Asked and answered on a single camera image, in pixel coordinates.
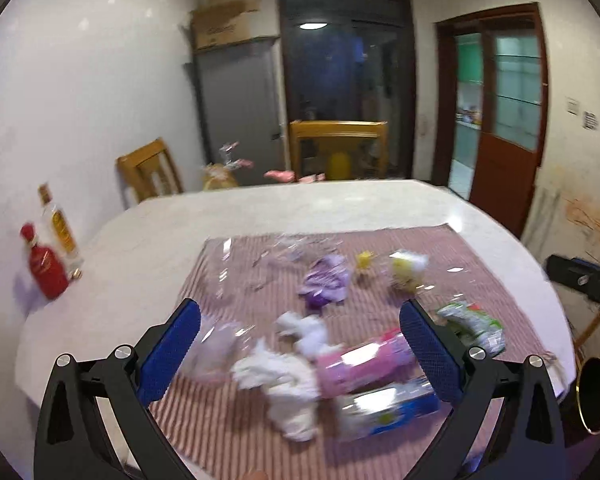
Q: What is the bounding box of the wall switch panel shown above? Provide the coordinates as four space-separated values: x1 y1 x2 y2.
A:
567 98 580 116

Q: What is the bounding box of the wooden chair far side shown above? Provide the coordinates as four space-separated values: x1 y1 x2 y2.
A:
288 120 389 182

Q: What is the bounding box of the red liquor bottle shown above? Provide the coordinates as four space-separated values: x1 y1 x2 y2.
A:
20 222 69 300

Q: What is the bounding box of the yellow label clear bottle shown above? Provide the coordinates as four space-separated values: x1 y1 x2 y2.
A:
354 249 429 294

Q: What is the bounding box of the dark glass sliding door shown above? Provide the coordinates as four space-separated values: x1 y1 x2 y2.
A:
277 0 417 179

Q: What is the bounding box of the clear plastic bag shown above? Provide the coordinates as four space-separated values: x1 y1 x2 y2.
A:
178 316 253 386

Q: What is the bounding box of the striped red white cloth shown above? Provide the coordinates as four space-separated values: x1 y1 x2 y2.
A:
151 226 544 479

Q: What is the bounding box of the wooden chair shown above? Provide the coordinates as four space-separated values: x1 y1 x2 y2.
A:
288 120 389 182
117 138 184 203

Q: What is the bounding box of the pink label bottle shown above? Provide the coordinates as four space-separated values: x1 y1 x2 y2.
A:
315 328 415 399

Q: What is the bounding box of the purple snack wrapper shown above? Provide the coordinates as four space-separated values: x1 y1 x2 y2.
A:
298 254 351 312

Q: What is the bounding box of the clear plastic wrap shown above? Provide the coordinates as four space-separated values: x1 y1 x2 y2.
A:
204 233 342 300

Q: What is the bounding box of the green snack bag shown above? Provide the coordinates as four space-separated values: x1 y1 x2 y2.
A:
436 301 506 356

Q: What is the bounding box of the blue label water bottle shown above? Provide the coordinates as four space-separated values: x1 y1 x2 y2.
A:
334 376 440 441

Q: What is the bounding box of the white paper wad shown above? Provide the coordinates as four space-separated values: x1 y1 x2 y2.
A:
230 338 321 442

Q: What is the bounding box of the cardboard box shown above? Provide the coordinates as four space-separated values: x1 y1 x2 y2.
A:
190 0 261 50

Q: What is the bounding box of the crumpled white tissue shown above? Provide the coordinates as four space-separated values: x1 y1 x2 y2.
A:
275 311 343 361

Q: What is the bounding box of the black gold trash bin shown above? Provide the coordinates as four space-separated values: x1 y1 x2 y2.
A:
576 358 600 436

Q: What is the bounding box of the wooden chair left side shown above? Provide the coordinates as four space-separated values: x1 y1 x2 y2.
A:
117 138 184 203

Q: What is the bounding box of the amber liquor bottle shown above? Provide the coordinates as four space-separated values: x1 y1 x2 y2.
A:
38 183 83 281

